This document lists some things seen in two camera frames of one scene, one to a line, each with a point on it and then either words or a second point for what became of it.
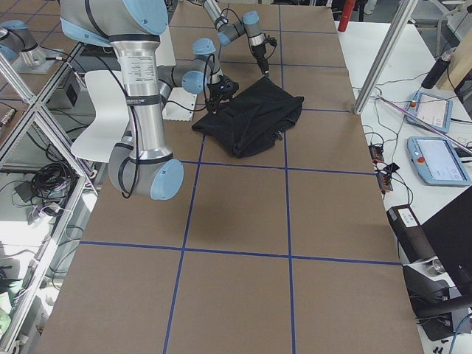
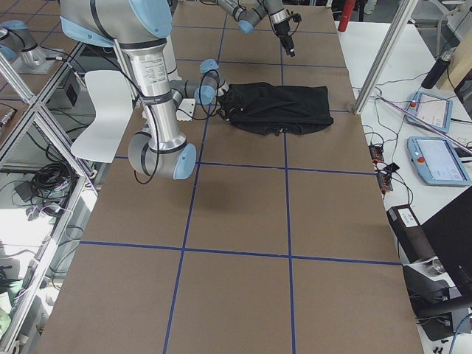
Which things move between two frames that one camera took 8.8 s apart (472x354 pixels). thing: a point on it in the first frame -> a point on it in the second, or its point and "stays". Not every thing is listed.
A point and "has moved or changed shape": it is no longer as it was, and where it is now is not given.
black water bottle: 436,70 stays
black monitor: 449,232 stays
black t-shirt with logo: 254,120 has moved or changed shape
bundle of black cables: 50,184 stays
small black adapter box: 391,167 stays
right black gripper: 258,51 -> 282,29
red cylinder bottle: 348,7 stays
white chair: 111,119 stays
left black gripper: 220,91 -> 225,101
